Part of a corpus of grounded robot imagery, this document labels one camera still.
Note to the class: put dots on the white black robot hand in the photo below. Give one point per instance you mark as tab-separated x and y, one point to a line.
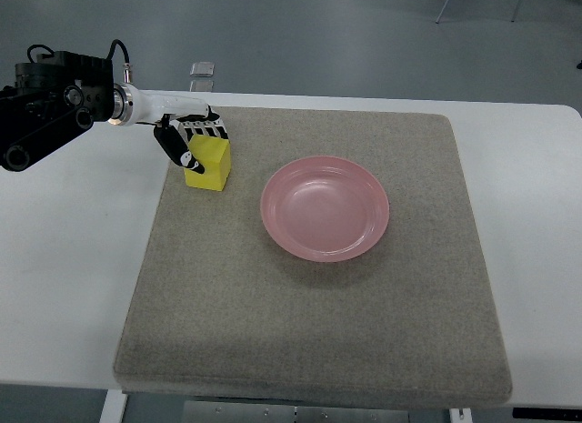
175	119

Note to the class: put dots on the metal chair legs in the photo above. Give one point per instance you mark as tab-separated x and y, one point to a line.
456	10

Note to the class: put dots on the white table leg frame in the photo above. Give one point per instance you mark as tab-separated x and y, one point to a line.
113	410

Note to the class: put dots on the grey metal table crossbar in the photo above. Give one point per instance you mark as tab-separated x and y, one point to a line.
206	411

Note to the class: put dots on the yellow foam block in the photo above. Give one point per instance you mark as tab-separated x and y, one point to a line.
213	153

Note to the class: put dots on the pink plate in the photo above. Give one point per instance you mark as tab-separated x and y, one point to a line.
324	209

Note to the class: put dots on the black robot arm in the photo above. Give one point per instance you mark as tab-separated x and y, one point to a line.
57	96

